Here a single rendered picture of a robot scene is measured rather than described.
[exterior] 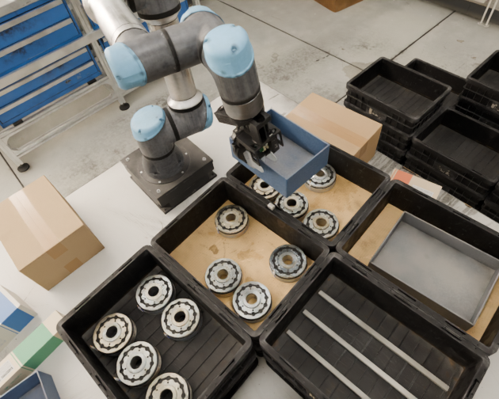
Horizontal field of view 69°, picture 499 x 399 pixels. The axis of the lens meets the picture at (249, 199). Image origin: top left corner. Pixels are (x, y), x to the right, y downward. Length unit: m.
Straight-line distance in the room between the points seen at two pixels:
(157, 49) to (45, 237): 0.80
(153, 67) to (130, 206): 0.85
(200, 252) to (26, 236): 0.56
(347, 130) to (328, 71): 1.74
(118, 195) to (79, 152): 1.39
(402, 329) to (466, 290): 0.20
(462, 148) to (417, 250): 1.03
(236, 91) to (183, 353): 0.67
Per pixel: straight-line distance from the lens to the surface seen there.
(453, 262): 1.14
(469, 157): 2.05
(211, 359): 1.00
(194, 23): 0.70
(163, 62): 0.67
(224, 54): 0.59
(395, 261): 1.09
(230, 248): 1.09
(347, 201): 1.17
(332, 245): 0.97
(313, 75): 3.00
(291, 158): 0.95
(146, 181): 1.35
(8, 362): 1.31
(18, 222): 1.40
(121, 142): 2.78
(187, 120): 1.22
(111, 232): 1.41
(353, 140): 1.30
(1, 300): 1.37
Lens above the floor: 1.79
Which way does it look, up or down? 55 degrees down
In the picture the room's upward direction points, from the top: 10 degrees counter-clockwise
